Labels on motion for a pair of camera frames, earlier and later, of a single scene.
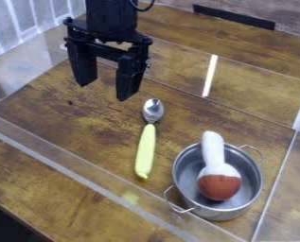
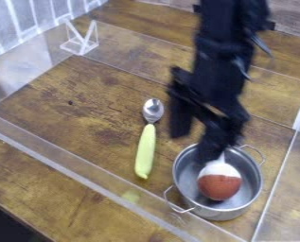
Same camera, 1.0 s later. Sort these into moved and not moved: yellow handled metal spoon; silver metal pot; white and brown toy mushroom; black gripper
Moved: black gripper
Not moved: silver metal pot; white and brown toy mushroom; yellow handled metal spoon
